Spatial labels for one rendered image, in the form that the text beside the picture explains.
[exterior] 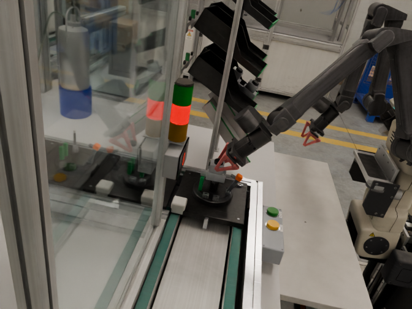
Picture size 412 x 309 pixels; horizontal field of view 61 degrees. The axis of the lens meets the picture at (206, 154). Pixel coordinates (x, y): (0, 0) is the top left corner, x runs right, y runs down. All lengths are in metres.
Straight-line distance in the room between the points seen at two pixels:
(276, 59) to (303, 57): 0.38
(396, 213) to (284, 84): 3.87
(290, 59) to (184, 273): 4.43
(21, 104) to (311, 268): 1.09
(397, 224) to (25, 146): 1.51
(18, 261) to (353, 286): 1.05
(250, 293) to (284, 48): 4.45
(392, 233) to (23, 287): 1.48
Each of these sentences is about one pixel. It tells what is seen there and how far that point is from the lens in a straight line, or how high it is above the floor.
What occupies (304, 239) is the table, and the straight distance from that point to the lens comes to 1.34.
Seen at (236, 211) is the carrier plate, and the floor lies 0.97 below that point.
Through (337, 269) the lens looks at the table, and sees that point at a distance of 1.29.
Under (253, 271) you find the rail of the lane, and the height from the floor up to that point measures 0.95.
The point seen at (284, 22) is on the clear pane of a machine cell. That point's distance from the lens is 5.10.
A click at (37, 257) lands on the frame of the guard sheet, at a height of 1.42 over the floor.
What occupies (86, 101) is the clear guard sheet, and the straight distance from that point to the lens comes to 0.42.
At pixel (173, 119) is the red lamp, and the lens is 0.87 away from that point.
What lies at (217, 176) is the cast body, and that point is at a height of 1.06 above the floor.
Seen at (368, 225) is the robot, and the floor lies 0.80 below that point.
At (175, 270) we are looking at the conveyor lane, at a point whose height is 0.92.
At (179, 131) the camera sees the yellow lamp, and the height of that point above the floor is 1.29.
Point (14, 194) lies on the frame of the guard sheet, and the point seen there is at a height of 1.48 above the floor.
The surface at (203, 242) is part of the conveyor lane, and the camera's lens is 1.12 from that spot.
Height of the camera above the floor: 1.69
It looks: 30 degrees down
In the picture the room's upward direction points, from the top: 10 degrees clockwise
